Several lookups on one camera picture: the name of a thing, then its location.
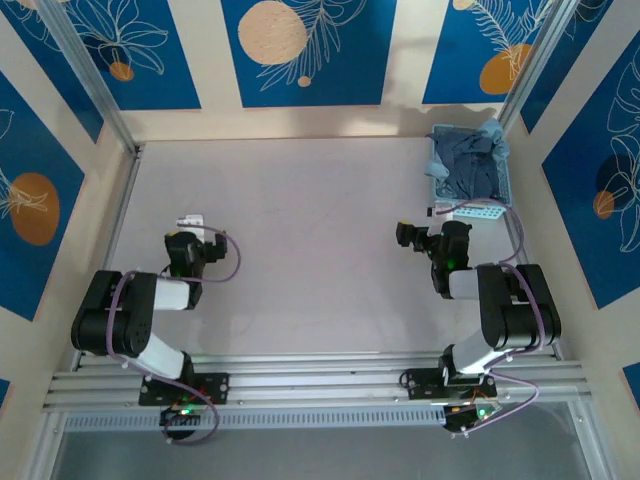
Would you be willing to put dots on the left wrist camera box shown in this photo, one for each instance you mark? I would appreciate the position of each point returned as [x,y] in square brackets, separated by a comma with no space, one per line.
[190,220]

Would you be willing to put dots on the dark blue t-shirt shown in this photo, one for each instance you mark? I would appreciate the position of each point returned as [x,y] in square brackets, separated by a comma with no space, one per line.
[470,165]

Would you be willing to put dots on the blue poster cream circle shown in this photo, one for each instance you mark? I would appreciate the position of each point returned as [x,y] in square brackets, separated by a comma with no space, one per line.
[320,75]

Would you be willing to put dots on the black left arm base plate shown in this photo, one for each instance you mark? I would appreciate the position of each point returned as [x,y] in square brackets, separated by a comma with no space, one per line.
[220,387]

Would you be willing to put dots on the blue poster white flower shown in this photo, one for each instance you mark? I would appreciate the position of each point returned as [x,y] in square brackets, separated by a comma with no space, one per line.
[150,75]

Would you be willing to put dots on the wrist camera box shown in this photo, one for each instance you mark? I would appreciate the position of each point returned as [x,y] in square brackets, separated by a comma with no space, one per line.
[190,220]
[431,212]

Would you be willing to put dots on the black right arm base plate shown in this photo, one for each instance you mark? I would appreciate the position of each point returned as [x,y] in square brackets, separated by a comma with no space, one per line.
[420,382]

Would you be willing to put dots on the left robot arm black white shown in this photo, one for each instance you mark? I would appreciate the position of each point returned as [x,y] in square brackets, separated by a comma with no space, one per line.
[120,310]

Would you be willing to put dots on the blue poster large orange circle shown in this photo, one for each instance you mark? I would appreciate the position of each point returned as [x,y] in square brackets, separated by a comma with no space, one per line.
[30,250]

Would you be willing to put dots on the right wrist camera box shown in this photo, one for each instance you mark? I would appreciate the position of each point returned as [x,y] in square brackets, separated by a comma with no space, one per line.
[431,212]

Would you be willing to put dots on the blue poster orange circle fern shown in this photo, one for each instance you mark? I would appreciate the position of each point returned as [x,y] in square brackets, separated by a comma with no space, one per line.
[460,65]

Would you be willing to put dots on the light blue plastic basket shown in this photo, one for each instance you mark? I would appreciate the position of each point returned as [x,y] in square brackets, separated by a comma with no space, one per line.
[487,212]

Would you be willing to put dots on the aluminium corner post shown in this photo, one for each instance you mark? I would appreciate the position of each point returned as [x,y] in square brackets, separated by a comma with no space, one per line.
[95,85]
[535,65]

